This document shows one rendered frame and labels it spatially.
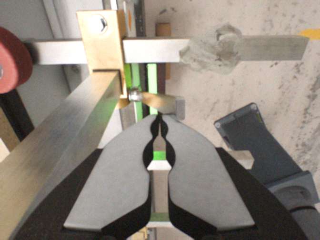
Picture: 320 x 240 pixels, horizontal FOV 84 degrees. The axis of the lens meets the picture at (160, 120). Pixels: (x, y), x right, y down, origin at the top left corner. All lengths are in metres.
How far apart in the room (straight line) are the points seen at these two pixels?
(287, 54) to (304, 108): 1.33
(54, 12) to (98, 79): 0.34
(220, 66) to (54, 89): 0.42
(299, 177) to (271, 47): 0.78
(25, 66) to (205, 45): 0.23
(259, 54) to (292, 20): 1.04
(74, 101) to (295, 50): 0.29
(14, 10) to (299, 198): 1.11
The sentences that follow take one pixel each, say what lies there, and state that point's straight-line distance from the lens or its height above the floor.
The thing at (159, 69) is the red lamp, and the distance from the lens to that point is 0.43.
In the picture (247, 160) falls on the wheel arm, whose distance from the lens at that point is 0.45.
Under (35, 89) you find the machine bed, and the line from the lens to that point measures 0.48.
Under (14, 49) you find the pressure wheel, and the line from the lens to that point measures 0.29.
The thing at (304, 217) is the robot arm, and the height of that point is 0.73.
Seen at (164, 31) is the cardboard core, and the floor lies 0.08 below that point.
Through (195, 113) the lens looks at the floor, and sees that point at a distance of 1.32.
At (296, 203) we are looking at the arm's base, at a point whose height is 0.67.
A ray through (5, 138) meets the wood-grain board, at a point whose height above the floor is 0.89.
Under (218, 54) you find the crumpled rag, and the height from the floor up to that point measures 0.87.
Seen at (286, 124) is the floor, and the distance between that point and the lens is 1.65.
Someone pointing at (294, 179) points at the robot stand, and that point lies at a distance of 1.01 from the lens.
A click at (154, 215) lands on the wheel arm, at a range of 0.62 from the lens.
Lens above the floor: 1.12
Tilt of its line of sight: 58 degrees down
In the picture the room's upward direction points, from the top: 180 degrees counter-clockwise
